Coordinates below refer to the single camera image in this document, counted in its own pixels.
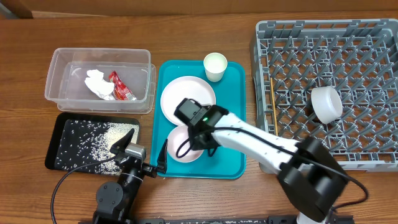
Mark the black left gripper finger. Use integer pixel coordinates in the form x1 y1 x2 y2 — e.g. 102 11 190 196
157 139 168 174
109 129 134 155

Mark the pink small bowl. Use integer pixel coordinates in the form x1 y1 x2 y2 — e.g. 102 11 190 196
167 126 203 163

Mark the pink round plate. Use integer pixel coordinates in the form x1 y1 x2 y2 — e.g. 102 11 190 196
160 76 216 126

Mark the red snack wrapper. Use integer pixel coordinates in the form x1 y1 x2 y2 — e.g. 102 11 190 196
109 71 137 100

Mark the white tissue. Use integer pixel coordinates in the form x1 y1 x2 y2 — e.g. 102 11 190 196
85 70 115 100

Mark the wooden chopstick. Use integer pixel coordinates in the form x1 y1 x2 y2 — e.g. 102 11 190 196
269 77 279 136

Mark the grey round bowl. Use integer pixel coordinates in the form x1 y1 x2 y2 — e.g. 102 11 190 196
310 86 343 124

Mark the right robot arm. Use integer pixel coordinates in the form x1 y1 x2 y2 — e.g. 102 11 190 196
174 98 348 223

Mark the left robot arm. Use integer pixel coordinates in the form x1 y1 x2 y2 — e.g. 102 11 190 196
92 129 168 223

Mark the clear plastic waste bin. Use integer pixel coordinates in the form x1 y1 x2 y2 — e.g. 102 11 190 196
44 48 156 114

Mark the grey dishwasher rack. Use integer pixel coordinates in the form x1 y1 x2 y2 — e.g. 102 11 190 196
250 19 397 172

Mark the teal plastic tray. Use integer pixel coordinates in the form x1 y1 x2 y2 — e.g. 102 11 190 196
150 60 246 179

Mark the black tray with rice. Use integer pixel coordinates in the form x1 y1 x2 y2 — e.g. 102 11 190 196
45 113 140 171

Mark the white paper cup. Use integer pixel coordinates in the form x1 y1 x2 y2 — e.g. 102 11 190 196
203 52 228 82

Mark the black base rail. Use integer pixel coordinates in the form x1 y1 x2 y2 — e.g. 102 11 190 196
137 215 297 224

